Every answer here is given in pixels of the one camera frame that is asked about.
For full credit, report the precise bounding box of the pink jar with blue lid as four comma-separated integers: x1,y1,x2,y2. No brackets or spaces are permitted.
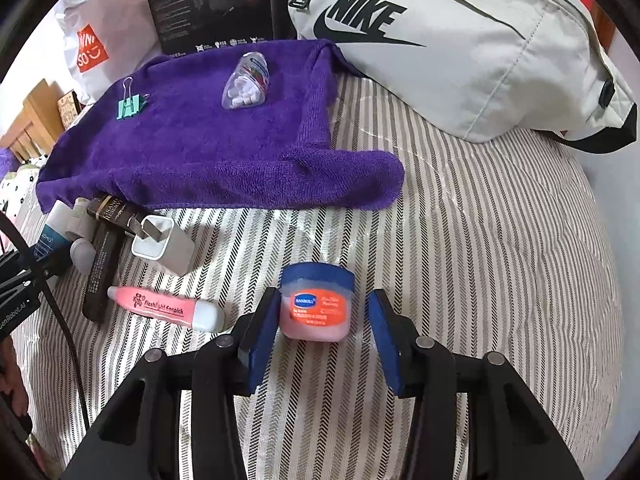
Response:
277,262,357,343

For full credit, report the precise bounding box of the white printed pillow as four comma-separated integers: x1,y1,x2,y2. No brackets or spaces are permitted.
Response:
0,157,48,221

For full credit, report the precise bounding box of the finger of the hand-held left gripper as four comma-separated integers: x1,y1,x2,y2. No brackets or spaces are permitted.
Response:
0,243,76,311

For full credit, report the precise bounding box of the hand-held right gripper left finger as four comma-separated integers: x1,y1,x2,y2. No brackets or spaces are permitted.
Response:
62,287,281,480

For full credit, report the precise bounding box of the black cable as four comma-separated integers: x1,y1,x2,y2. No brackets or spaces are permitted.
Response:
0,212,93,428

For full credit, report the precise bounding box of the striped bed sheet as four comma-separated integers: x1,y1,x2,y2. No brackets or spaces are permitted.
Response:
10,75,621,480

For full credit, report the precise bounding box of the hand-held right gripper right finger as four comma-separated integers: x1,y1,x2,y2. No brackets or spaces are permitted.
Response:
366,287,586,480

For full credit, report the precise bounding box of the purple towel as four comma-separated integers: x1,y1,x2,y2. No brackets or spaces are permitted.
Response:
37,39,406,213

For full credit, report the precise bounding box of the dark brown gold-striped packet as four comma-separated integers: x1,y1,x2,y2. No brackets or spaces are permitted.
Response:
87,195,147,233

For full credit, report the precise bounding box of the beige sling bag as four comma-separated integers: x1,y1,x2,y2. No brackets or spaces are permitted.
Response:
280,0,640,153

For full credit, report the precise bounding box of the white plastic shopping bag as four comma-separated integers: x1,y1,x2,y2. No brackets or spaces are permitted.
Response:
52,0,166,106

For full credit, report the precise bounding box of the brown printed card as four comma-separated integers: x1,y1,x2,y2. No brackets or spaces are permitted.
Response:
57,91,84,126

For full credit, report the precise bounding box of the white tube with blue band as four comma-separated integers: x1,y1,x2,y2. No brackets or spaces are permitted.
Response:
34,200,81,267

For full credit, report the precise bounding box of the long black box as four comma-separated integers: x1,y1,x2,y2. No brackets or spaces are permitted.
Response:
82,220,132,323

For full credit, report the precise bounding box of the green binder clip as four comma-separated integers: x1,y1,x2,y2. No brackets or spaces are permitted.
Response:
116,76,151,122

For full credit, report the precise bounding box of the black cardboard box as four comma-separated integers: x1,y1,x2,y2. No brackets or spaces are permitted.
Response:
141,0,287,56

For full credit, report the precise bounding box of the clear bottle of white mints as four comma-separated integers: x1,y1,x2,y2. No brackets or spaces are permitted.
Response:
221,51,271,111

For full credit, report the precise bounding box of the small white round bottle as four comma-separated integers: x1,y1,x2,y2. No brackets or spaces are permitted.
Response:
70,237,97,274

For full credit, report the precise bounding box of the wooden headboard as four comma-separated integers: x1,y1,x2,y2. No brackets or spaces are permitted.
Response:
0,80,63,161

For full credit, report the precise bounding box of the white charger plug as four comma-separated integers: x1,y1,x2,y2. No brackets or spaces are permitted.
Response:
131,215,196,276

